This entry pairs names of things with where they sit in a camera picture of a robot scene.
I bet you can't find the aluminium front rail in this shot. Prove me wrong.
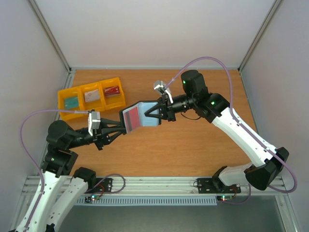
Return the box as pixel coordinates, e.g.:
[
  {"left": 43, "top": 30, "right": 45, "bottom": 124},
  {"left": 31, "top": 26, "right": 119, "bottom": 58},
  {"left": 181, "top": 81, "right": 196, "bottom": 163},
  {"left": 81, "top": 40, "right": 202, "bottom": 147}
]
[{"left": 21, "top": 175, "right": 288, "bottom": 197}]

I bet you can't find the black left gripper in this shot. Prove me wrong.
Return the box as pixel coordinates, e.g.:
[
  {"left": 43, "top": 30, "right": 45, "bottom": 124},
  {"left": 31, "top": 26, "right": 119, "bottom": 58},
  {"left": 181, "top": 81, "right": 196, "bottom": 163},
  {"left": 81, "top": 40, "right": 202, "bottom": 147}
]
[{"left": 68, "top": 117, "right": 126, "bottom": 150}]

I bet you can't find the red card in bin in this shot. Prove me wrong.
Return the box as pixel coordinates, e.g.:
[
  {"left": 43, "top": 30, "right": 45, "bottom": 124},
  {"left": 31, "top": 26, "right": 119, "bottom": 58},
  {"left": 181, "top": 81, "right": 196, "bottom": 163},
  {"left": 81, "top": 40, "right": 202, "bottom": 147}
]
[{"left": 103, "top": 86, "right": 121, "bottom": 98}]

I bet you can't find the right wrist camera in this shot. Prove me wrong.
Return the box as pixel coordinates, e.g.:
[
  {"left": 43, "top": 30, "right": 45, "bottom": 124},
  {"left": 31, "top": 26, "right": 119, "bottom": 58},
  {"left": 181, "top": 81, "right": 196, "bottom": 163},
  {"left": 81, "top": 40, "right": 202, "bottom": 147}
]
[{"left": 153, "top": 80, "right": 173, "bottom": 104}]

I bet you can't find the green card in bin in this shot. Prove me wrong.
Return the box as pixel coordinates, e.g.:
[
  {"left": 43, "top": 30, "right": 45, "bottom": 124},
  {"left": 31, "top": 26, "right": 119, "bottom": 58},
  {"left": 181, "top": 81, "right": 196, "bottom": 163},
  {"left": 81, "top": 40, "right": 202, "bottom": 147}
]
[{"left": 64, "top": 96, "right": 79, "bottom": 110}]

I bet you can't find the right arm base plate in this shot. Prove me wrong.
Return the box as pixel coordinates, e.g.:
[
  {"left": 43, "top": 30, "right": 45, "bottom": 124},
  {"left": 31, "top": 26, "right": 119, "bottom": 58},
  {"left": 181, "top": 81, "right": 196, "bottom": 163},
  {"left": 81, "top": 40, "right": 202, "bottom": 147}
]
[{"left": 193, "top": 177, "right": 241, "bottom": 194}]

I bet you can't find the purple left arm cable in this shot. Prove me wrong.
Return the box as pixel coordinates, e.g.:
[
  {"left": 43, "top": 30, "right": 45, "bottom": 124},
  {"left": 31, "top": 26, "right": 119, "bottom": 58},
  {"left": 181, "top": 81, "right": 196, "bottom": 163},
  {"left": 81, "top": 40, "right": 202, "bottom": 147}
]
[{"left": 19, "top": 109, "right": 92, "bottom": 230}]

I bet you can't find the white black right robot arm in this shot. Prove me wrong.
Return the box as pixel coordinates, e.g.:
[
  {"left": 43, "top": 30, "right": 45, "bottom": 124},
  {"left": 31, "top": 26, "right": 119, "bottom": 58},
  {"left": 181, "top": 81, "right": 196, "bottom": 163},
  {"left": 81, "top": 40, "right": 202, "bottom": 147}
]
[{"left": 145, "top": 70, "right": 289, "bottom": 192}]

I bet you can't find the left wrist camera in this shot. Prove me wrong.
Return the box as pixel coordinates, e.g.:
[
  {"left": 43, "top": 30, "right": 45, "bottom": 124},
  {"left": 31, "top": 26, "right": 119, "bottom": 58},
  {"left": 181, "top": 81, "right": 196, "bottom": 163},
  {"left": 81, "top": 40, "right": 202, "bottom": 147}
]
[{"left": 88, "top": 111, "right": 101, "bottom": 136}]

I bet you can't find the maroon stripe card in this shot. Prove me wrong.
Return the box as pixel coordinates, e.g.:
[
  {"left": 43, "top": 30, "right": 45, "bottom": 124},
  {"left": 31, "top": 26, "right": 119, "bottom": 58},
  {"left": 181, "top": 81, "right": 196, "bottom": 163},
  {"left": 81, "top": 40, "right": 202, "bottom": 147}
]
[{"left": 123, "top": 106, "right": 141, "bottom": 133}]

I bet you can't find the yellow three-compartment bin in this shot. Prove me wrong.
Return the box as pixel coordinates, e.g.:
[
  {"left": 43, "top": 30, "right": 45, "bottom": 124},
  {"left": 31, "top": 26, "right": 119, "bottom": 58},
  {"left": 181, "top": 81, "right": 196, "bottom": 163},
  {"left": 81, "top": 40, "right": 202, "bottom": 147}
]
[{"left": 58, "top": 77, "right": 126, "bottom": 112}]

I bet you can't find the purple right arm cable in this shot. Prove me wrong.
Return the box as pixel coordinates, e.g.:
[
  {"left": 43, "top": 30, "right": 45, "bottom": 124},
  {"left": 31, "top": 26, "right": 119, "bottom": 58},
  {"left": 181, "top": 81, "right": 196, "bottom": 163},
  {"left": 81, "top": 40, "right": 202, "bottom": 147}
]
[{"left": 165, "top": 56, "right": 298, "bottom": 194}]

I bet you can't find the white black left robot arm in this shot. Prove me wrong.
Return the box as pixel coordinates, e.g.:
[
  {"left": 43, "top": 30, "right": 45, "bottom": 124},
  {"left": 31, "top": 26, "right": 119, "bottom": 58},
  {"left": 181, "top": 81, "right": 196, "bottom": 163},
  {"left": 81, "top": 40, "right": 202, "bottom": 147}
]
[{"left": 15, "top": 118, "right": 126, "bottom": 232}]

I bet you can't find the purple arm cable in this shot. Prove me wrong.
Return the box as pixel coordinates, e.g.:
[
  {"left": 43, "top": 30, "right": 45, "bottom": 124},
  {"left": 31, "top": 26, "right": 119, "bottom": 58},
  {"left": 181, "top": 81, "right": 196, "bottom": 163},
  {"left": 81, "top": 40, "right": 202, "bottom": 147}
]
[
  {"left": 165, "top": 56, "right": 298, "bottom": 194},
  {"left": 19, "top": 109, "right": 92, "bottom": 230}
]

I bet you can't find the grey slotted cable duct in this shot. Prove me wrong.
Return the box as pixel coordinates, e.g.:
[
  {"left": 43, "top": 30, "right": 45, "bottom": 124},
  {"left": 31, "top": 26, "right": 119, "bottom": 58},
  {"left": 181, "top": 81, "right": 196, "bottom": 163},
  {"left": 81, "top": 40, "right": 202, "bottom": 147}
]
[{"left": 75, "top": 196, "right": 217, "bottom": 207}]

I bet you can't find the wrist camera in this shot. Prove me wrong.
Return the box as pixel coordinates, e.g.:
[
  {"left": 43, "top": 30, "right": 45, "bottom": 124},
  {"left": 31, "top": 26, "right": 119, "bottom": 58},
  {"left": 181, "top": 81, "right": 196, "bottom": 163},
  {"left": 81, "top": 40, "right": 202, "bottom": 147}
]
[
  {"left": 88, "top": 111, "right": 101, "bottom": 136},
  {"left": 153, "top": 80, "right": 173, "bottom": 104}
]

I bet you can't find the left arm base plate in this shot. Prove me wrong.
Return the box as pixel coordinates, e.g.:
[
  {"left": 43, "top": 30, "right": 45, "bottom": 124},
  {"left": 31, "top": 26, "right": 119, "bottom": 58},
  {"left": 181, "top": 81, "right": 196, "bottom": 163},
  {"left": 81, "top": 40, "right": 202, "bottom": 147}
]
[{"left": 85, "top": 177, "right": 113, "bottom": 194}]

